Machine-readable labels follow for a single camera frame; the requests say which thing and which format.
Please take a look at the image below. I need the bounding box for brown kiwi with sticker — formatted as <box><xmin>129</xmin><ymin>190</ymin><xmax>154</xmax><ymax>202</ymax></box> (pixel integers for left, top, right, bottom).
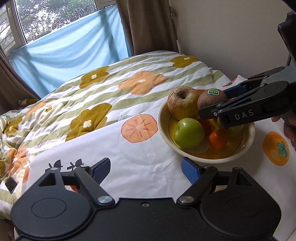
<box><xmin>197</xmin><ymin>88</ymin><xmax>228</xmax><ymax>109</ymax></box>

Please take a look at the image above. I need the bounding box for green apple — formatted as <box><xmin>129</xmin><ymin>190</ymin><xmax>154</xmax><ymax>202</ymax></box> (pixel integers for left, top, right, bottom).
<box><xmin>174</xmin><ymin>118</ymin><xmax>205</xmax><ymax>150</ymax></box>
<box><xmin>217</xmin><ymin>118</ymin><xmax>244</xmax><ymax>137</ymax></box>

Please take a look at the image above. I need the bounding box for person's right hand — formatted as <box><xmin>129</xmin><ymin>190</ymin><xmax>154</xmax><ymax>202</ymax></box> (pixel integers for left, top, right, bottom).
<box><xmin>283</xmin><ymin>114</ymin><xmax>296</xmax><ymax>149</ymax></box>

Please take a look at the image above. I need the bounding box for orange in bowl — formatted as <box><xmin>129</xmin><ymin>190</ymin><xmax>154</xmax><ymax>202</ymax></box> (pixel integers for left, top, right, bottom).
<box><xmin>197</xmin><ymin>118</ymin><xmax>212</xmax><ymax>136</ymax></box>

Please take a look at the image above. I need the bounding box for wrinkled brown apple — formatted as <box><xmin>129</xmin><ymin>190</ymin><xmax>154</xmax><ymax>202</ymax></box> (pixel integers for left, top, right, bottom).
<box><xmin>167</xmin><ymin>86</ymin><xmax>200</xmax><ymax>121</ymax></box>

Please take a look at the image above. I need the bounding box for metal lamp pole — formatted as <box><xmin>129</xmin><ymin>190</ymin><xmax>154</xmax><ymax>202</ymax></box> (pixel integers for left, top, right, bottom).
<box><xmin>286</xmin><ymin>54</ymin><xmax>292</xmax><ymax>66</ymax></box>

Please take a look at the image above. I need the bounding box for cream yellow fruit bowl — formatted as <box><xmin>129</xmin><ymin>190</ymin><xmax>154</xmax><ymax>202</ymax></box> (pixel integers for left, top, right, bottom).
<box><xmin>158</xmin><ymin>103</ymin><xmax>255</xmax><ymax>164</ymax></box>

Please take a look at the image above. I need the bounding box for white fruit-print cloth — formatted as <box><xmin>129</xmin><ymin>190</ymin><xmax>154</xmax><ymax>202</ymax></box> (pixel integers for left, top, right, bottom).
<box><xmin>11</xmin><ymin>108</ymin><xmax>295</xmax><ymax>240</ymax></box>

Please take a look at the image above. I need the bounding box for floral striped quilt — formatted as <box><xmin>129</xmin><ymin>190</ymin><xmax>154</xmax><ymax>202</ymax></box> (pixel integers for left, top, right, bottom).
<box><xmin>1</xmin><ymin>51</ymin><xmax>229</xmax><ymax>219</ymax></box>

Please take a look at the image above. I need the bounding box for black phone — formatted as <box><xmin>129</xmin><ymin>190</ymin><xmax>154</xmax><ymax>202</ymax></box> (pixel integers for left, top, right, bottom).
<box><xmin>5</xmin><ymin>177</ymin><xmax>18</xmax><ymax>194</ymax></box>

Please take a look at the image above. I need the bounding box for brown right curtain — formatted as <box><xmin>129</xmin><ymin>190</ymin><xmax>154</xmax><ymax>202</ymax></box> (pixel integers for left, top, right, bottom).
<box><xmin>116</xmin><ymin>0</ymin><xmax>179</xmax><ymax>55</ymax></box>

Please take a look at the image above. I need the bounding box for brown curtain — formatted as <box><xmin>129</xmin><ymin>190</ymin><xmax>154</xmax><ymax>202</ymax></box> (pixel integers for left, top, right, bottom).
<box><xmin>0</xmin><ymin>48</ymin><xmax>40</xmax><ymax>114</ymax></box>
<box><xmin>116</xmin><ymin>0</ymin><xmax>179</xmax><ymax>55</ymax></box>

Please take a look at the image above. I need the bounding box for brown left curtain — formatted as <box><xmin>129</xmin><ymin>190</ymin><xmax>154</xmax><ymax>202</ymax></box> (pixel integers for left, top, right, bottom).
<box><xmin>0</xmin><ymin>48</ymin><xmax>40</xmax><ymax>114</ymax></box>

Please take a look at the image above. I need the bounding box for light blue hanging sheet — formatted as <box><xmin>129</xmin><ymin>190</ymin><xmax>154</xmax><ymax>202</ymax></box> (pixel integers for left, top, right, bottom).
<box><xmin>11</xmin><ymin>5</ymin><xmax>129</xmax><ymax>98</ymax></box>

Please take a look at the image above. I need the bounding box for window with white frame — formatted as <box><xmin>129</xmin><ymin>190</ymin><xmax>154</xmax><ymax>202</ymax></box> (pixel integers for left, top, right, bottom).
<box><xmin>0</xmin><ymin>0</ymin><xmax>115</xmax><ymax>57</ymax></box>

